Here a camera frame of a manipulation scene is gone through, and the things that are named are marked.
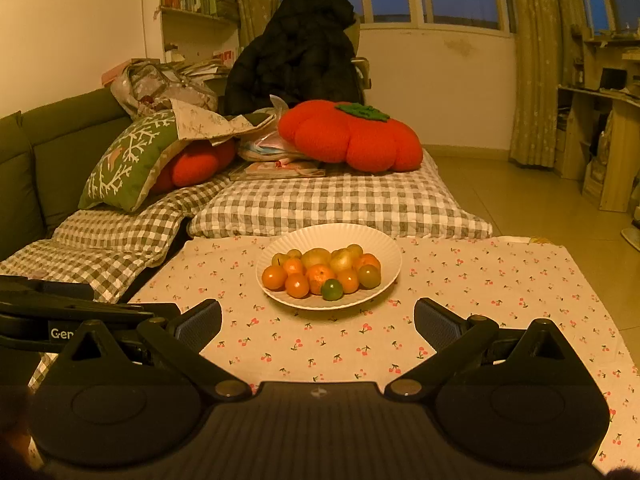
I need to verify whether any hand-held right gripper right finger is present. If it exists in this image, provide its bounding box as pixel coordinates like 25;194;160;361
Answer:
384;297;581;402

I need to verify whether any small red plush cushion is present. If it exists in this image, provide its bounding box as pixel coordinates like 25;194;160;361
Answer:
150;137;238;195

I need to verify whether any grey floral bag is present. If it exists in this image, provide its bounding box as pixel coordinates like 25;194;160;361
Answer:
110;59;223;117

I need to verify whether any white wall bookshelf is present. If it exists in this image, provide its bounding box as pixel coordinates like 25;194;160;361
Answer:
159;0;241;66

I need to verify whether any wooden shelf unit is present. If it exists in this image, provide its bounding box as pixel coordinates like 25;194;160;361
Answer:
555;25;640;213

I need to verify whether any crumpled plastic bag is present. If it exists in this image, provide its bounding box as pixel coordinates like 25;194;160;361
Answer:
237;95;311;163

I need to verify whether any stack of papers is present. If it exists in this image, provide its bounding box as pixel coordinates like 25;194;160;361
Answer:
165;45;238;81

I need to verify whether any checked quilted cushion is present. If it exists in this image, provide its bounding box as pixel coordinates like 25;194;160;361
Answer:
187;147;493;240

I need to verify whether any white round stand base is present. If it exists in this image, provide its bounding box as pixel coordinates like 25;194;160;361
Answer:
621;210;640;252

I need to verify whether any large yellow apple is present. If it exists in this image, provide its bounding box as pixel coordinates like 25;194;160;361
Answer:
301;247;332;270
330;248;357;275

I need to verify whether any green sofa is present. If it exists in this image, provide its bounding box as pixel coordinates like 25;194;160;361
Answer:
0;87;136;261

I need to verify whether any cherry print tablecloth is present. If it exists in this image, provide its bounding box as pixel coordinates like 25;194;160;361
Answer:
27;234;640;480

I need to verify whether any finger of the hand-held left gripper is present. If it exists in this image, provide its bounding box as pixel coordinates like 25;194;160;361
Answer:
0;274;97;305
0;301;182;331

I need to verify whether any large red persimmon cushion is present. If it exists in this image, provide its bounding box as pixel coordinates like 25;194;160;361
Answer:
277;100;425;173

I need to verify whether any checked quilted sofa cover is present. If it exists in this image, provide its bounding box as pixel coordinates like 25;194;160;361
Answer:
0;180;231;306

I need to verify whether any beige chair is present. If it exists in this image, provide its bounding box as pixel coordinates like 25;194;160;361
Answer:
345;20;373;106

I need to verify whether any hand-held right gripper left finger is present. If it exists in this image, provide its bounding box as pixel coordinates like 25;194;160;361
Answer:
59;298;252;402

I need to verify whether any green snowflake pillow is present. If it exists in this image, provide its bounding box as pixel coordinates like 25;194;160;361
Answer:
78;110;186;213

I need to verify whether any beige printed cloth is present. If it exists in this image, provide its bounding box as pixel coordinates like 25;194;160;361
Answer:
170;99;277;147

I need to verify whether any black puffer jacket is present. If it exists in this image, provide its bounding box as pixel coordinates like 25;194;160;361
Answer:
223;0;363;116

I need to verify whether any stack of magazines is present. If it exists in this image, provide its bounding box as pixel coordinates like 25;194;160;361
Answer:
229;160;327;182

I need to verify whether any white paper plate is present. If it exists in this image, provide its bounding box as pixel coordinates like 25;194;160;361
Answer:
255;223;403;310

